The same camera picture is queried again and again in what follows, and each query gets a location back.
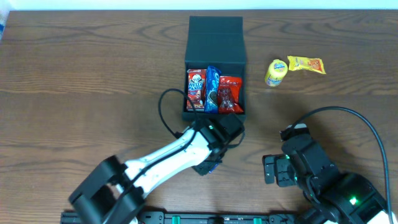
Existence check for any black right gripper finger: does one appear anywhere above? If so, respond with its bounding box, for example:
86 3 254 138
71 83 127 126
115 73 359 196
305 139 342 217
275 154 295 187
262 155 275 184

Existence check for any blue Eclipse mint tin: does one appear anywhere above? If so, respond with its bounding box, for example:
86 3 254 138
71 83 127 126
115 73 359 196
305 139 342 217
208 162 219 174

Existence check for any red snack bag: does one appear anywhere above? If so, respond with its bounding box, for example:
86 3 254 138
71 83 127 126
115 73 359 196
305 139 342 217
217 76 244 114

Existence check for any red Hello Panda box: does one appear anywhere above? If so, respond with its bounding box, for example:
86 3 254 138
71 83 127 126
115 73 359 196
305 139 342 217
186 69 206 112

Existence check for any blue Oreo cookie pack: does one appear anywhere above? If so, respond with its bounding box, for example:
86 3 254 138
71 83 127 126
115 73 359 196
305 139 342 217
204 65 221 114

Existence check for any yellow orange snack packet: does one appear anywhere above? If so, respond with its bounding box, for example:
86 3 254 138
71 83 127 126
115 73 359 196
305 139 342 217
287 55 326 74

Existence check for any dark green box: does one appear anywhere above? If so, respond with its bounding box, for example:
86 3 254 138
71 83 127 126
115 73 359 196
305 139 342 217
185 16 247 122

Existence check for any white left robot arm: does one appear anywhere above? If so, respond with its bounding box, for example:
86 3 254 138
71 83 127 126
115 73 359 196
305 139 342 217
68 119 231 223

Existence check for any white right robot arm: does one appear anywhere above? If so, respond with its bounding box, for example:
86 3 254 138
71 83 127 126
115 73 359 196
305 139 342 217
262 134 395 223

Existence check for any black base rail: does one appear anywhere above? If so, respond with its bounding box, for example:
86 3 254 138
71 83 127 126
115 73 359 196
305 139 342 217
60 210 307 224

